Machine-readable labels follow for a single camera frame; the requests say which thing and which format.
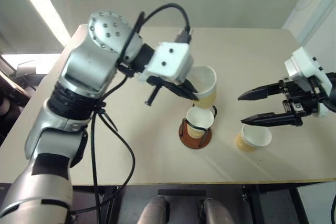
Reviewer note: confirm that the grey rounded shape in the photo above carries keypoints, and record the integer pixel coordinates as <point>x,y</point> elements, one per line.
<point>153,212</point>
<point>216,212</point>

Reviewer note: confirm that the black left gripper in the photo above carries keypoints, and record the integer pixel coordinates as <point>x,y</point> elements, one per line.
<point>157,81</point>

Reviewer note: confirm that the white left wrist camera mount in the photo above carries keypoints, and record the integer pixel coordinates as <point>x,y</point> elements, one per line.
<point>170,62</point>

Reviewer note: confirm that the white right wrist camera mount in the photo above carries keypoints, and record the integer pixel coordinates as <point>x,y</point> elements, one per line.
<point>302,64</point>

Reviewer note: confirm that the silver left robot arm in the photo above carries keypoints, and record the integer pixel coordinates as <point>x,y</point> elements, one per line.
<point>86,61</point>

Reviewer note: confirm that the black metal table frame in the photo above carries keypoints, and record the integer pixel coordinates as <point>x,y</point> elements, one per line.
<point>265,203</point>

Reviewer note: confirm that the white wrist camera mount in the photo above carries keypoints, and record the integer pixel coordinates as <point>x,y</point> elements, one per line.
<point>170,62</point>
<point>302,64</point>

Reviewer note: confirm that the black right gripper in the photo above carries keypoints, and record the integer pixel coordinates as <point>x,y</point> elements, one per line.
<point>298,100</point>

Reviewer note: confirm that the paper cup tan ribbed sleeve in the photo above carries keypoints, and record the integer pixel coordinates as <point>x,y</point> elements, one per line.
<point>207,95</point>
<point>256,136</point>
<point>199,119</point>

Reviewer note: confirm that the grey box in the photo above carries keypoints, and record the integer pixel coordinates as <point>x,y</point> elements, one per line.
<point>26,68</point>

